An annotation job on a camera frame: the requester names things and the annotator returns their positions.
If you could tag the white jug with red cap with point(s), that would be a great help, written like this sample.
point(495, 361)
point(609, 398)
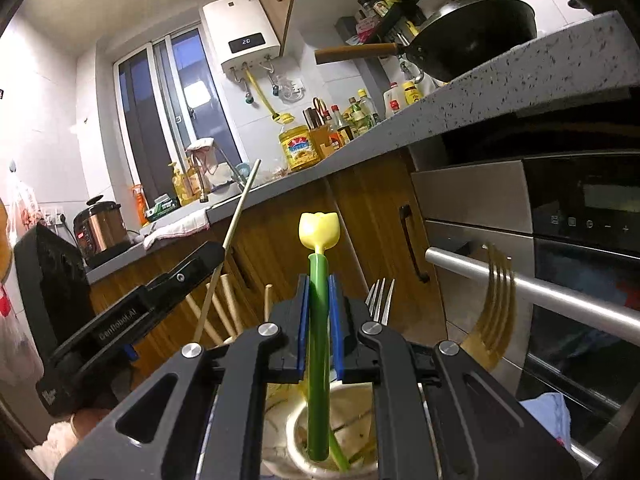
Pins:
point(394, 100)

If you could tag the hanging plastic bags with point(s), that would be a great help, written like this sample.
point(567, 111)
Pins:
point(17, 340)

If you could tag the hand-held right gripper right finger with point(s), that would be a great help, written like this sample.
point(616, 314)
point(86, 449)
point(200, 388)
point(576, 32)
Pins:
point(337, 340)

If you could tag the white wall socket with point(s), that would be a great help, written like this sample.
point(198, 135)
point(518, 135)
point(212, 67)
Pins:
point(56, 216)

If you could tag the cream ceramic utensil holder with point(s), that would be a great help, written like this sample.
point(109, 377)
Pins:
point(295, 440)

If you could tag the blue printed cloth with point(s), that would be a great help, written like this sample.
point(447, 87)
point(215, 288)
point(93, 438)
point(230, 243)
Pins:
point(547, 420)

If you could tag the wooden chopstick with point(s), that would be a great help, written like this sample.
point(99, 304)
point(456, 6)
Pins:
point(268, 302)
point(220, 315)
point(233, 305)
point(242, 205)
point(200, 317)

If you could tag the grey kitchen countertop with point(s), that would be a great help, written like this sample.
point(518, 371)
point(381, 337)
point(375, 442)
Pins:
point(450, 105)

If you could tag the orange spray bottle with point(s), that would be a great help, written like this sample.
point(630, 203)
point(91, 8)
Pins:
point(140, 205)

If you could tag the green package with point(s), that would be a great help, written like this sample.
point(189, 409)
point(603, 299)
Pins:
point(162, 207)

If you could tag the yellow cooking oil bottle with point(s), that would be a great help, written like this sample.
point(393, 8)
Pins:
point(300, 150)

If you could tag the copper electric rice cooker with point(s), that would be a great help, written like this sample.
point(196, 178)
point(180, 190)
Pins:
point(100, 225)

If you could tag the wooden cabinet door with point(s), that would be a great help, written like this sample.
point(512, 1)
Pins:
point(280, 230)
point(370, 220)

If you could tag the steel built-in oven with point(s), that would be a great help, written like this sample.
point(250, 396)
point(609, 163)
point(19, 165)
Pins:
point(575, 270)

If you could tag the steel kitchen faucet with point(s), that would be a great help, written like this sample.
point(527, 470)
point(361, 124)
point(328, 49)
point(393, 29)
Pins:
point(232, 165)

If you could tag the wooden knife block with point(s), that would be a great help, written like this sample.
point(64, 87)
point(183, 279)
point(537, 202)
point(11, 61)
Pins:
point(322, 135)

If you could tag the kitchen window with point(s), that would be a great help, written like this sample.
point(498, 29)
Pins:
point(150, 110)

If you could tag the row of sauce bottles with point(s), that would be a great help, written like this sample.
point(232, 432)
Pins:
point(355, 115)

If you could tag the yellow jar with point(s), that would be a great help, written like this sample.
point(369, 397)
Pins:
point(411, 94)

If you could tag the person's left hand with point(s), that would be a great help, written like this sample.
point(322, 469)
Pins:
point(92, 422)

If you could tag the white and red towel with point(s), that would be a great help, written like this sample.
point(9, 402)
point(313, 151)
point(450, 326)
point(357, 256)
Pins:
point(175, 227)

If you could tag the orange liquid bottle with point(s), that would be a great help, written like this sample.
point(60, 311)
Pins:
point(196, 177)

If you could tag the black wall spice rack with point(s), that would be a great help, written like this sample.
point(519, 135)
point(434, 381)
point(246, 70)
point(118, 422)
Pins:
point(375, 15)

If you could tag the silver metal fork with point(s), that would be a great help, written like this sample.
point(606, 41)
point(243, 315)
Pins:
point(380, 305)

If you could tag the white water heater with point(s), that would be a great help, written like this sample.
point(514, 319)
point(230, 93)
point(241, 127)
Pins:
point(240, 20)

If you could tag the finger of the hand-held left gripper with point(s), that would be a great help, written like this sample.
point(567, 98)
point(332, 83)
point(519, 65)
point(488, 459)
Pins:
point(190, 272)

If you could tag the yellow dish soap bottle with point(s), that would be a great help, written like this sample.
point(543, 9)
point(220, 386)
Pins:
point(180, 185)

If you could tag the pink cloth on faucet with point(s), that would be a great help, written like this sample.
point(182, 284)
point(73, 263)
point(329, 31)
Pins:
point(202, 160)

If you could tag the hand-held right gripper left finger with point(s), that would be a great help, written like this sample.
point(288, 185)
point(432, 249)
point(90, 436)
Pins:
point(303, 330)

